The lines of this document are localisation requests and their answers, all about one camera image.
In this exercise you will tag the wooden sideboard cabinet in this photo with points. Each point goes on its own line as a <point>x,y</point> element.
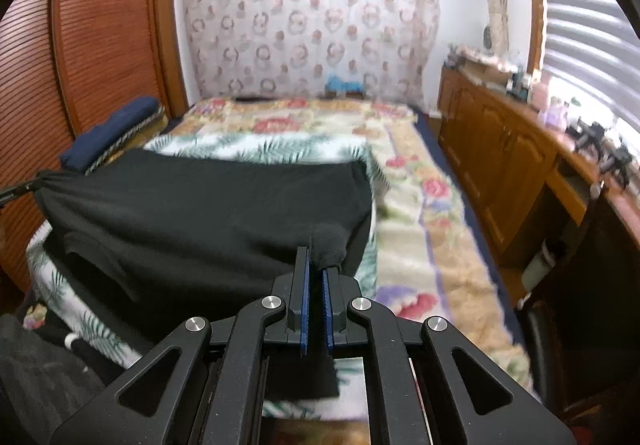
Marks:
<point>500,150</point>

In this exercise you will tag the blue item on box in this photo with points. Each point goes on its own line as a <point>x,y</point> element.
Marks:
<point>344,86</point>

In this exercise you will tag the floral cloth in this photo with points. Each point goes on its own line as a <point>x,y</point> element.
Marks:
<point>482,56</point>

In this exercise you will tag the folded fringed dark blanket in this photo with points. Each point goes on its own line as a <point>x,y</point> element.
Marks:
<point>135,137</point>

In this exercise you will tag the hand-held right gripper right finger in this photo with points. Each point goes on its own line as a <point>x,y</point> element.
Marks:
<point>327,310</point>

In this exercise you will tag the folded navy cloth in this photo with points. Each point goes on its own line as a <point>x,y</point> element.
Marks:
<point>115,130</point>

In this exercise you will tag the wooden louvered wardrobe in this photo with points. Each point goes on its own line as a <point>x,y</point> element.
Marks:
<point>100,25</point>

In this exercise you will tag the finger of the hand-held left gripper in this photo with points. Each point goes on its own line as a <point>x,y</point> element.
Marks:
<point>15,192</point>

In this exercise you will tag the floral blanket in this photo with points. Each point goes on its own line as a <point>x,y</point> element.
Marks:
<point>440,245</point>

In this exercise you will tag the black tripod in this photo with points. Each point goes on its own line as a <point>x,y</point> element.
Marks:
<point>617,160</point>
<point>590,132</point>

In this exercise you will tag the black chair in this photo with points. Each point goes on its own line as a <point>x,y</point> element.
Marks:
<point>560,350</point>

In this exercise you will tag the pink jug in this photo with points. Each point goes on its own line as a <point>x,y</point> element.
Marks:
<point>541,90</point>

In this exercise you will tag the cardboard box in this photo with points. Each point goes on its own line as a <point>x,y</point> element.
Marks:
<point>487,75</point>

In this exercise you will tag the circle patterned sheer curtain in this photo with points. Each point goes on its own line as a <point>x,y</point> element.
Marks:
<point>310,25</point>

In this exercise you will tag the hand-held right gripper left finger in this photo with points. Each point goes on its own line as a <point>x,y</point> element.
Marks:
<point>302,305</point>

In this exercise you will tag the small round fan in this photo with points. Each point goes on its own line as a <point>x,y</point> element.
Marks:
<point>488,37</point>

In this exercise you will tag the black t-shirt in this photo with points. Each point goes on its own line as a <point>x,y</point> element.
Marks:
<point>200,225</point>

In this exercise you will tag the dark grey cloth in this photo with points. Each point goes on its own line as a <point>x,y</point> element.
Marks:
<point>45,375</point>

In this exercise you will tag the wooden window frame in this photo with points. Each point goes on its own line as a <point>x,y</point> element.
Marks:
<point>534,0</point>

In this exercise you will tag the grey striped window blind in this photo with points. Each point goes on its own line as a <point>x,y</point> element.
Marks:
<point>590,25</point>

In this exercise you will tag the grey-green bin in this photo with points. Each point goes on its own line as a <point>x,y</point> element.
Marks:
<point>539,270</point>

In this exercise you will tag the palm leaf printed cloth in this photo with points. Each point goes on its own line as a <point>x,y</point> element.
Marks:
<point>250,147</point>

